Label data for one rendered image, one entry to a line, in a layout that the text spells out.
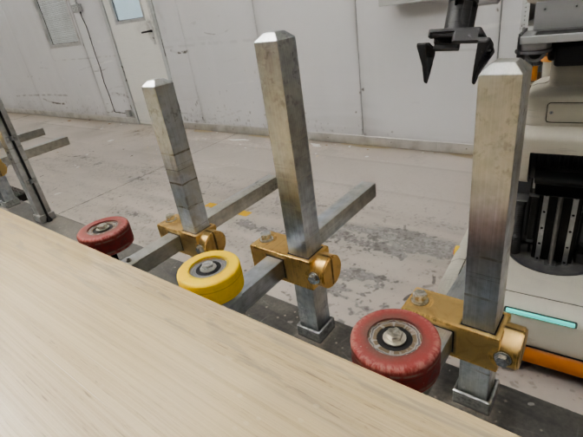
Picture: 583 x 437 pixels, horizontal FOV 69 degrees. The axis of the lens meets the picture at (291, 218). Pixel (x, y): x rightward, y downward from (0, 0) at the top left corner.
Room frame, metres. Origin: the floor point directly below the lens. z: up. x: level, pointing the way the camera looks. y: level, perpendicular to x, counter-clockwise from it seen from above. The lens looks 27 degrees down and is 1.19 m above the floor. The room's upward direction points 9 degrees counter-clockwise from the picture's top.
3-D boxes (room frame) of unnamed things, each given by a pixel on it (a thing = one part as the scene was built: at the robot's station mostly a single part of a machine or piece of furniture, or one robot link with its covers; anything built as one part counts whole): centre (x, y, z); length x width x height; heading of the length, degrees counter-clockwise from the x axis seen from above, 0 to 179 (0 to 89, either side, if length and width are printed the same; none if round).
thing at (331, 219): (0.60, -0.02, 0.83); 0.43 x 0.03 x 0.04; 139
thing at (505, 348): (0.38, -0.18, 0.81); 0.14 x 0.06 x 0.05; 49
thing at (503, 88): (0.37, -0.20, 0.88); 0.04 x 0.04 x 0.48; 49
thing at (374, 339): (0.28, -0.08, 0.85); 0.08 x 0.08 x 0.11
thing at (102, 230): (0.61, 0.30, 0.85); 0.08 x 0.08 x 0.11
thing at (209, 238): (0.71, 0.19, 0.81); 0.14 x 0.06 x 0.05; 49
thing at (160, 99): (0.70, 0.18, 0.87); 0.04 x 0.04 x 0.48; 49
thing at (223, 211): (0.76, 0.17, 0.81); 0.43 x 0.03 x 0.04; 139
